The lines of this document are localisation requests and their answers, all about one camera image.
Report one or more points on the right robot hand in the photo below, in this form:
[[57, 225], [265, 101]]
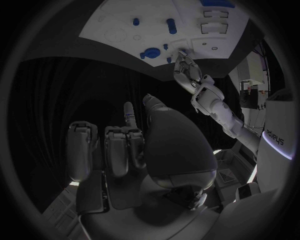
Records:
[[178, 146]]

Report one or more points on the white task board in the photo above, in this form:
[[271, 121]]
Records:
[[145, 33]]

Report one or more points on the blue plug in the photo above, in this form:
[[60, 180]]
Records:
[[182, 50]]

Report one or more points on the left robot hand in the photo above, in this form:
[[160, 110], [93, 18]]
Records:
[[187, 75]]

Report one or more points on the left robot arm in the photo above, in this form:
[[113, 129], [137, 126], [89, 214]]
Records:
[[222, 112]]

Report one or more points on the blue long cylinder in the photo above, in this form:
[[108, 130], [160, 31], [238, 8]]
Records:
[[171, 25]]

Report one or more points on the blue gear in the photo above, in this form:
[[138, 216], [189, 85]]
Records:
[[152, 53]]

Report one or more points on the blue short cylinder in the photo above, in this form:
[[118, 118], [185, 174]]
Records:
[[136, 22]]

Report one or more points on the blue peg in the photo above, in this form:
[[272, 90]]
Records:
[[165, 46], [169, 60], [142, 55]]

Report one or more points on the blue block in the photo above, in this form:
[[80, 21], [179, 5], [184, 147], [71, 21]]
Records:
[[216, 3]]

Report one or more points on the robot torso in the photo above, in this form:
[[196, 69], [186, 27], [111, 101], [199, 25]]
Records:
[[276, 121]]

